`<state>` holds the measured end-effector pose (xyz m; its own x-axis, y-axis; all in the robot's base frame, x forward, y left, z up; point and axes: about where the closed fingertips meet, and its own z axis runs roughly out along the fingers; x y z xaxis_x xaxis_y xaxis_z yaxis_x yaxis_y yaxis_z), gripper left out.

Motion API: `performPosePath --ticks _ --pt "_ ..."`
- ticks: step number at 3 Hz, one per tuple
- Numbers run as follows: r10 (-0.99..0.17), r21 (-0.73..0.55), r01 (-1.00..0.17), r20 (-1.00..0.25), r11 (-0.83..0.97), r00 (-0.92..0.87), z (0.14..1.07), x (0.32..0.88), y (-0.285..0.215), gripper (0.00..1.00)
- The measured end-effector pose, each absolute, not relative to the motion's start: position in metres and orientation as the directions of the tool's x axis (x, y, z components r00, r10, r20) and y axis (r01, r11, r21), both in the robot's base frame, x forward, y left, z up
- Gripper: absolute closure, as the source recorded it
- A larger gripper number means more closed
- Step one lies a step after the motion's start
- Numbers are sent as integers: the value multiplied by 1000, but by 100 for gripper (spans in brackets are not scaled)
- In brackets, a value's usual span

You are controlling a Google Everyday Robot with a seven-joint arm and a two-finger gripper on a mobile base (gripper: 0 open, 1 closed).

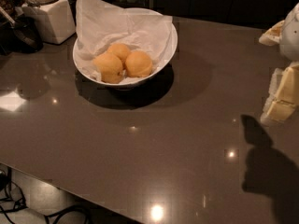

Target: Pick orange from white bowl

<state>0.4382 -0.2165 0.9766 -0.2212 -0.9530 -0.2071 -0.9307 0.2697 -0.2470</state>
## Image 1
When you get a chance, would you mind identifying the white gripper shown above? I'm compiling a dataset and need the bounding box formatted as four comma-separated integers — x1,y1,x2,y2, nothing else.
259,3,299,126

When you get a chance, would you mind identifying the orange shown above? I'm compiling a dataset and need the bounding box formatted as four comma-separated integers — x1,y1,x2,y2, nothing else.
107,43,131,63
93,53,123,84
125,50,153,77

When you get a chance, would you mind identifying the white ceramic bowl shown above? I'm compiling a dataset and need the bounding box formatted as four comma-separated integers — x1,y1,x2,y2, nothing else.
72,7,178,89

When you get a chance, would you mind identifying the white paper napkin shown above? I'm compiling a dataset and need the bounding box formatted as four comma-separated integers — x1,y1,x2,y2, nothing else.
75,0,174,82

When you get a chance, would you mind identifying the white ceramic jar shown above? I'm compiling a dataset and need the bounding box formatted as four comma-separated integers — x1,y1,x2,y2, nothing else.
21,0,76,45

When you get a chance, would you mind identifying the black pan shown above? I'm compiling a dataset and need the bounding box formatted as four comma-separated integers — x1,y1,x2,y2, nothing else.
0,7,43,55

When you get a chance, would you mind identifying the black floor cable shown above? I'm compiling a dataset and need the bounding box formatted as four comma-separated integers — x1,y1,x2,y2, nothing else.
0,168,92,224

